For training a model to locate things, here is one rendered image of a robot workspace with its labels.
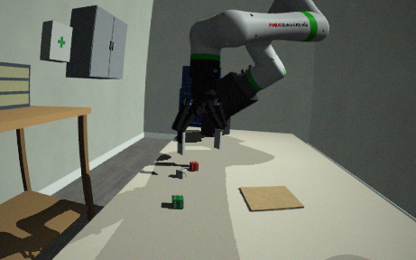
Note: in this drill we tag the green die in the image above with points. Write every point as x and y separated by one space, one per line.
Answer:
177 201

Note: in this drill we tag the tan flat mat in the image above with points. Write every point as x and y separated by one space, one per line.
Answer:
270 198

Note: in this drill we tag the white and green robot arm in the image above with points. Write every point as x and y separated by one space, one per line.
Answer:
284 21

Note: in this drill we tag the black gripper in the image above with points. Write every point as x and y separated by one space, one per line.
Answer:
202 101

